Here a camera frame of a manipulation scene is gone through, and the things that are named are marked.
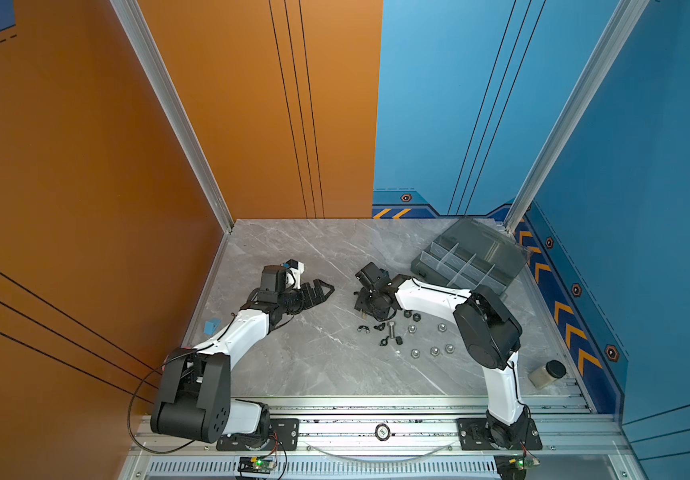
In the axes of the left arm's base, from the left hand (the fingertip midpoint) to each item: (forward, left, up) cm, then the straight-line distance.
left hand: (325, 290), depth 88 cm
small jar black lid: (-23, -58, -4) cm, 62 cm away
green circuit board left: (-41, +15, -13) cm, 46 cm away
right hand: (0, -10, -10) cm, 14 cm away
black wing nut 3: (-11, -18, -11) cm, 24 cm away
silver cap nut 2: (-14, -27, -11) cm, 32 cm away
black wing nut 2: (-6, -17, -11) cm, 21 cm away
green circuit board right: (-41, -47, -12) cm, 63 cm away
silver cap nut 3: (-14, -32, -11) cm, 37 cm away
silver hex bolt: (-7, -21, -11) cm, 24 cm away
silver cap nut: (-6, -27, -11) cm, 30 cm away
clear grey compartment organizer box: (+20, -51, -6) cm, 55 cm away
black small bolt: (-10, -22, -10) cm, 27 cm away
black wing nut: (-7, -10, -11) cm, 16 cm away
